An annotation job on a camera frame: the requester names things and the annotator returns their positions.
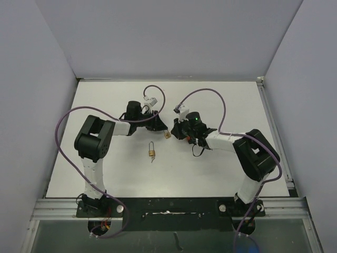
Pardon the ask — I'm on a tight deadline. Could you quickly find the brass long-shackle padlock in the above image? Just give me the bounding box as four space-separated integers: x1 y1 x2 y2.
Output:
163 130 171 139
148 141 155 159

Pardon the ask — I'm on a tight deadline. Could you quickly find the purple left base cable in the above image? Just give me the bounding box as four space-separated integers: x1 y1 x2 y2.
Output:
89 193 130 239

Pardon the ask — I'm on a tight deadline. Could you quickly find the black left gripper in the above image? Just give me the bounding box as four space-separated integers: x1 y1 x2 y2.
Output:
135 110 167 131

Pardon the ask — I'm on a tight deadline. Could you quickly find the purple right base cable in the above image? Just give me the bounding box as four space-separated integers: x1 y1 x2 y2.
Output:
235 223 261 253

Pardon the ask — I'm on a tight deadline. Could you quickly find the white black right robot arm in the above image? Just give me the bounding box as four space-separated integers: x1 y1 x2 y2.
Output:
171 109 280 216

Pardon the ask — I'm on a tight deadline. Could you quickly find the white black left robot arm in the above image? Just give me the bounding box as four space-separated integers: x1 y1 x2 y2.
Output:
74 101 171 217

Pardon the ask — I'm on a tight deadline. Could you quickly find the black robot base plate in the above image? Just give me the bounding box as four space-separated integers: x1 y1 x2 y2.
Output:
76 196 265 236

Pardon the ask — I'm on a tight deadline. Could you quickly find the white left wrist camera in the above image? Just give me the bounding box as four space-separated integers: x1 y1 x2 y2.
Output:
143 95 157 112

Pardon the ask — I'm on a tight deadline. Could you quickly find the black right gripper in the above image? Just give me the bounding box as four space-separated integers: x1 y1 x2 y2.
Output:
172 115 197 140

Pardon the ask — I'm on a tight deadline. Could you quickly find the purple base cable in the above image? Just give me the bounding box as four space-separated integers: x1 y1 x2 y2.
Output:
89 193 130 239
235 223 261 253

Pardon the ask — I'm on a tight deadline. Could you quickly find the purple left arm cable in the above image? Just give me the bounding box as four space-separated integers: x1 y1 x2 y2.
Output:
55 84 166 193

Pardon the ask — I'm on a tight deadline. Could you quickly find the aluminium table edge rail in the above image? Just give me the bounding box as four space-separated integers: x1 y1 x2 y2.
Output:
256 76 323 252

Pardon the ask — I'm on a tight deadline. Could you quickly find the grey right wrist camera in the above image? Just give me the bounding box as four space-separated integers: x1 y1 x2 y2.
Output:
174 103 190 122

